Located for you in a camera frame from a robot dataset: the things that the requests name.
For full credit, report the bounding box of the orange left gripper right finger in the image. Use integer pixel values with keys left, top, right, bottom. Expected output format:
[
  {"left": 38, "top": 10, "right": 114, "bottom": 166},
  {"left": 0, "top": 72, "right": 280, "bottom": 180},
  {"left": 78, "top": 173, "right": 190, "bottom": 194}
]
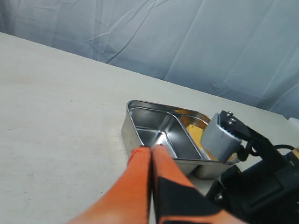
[{"left": 152, "top": 145, "right": 243, "bottom": 224}]

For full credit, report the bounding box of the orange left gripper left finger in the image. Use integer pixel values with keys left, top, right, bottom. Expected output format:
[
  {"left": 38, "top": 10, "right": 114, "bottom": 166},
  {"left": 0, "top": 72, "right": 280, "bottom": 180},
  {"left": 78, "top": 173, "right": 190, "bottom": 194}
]
[{"left": 69, "top": 147, "right": 151, "bottom": 224}]

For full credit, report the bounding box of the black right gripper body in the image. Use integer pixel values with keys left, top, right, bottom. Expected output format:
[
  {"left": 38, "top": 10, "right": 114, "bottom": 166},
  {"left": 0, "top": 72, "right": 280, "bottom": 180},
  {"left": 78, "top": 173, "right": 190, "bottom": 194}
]
[{"left": 206, "top": 149, "right": 299, "bottom": 224}]

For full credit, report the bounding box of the yellow toy cheese wedge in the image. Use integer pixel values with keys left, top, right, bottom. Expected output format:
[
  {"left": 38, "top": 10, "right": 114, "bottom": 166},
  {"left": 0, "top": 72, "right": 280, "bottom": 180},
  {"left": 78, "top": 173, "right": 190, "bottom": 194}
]
[{"left": 186, "top": 124, "right": 232, "bottom": 162}]

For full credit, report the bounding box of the stainless steel lunch box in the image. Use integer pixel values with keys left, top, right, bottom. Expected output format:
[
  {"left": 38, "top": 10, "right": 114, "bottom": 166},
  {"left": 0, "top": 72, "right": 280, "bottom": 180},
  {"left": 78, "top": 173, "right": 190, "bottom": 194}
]
[{"left": 121, "top": 100, "right": 239, "bottom": 180}]

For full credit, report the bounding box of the grey backdrop curtain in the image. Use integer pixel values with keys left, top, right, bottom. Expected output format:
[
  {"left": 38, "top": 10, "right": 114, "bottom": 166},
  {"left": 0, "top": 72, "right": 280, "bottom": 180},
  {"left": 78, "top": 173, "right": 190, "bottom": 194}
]
[{"left": 0, "top": 0, "right": 299, "bottom": 118}]

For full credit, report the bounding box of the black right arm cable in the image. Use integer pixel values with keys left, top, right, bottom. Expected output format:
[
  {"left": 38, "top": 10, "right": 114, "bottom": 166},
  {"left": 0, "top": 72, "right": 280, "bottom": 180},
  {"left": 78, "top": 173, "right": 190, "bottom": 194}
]
[{"left": 238, "top": 140, "right": 297, "bottom": 161}]

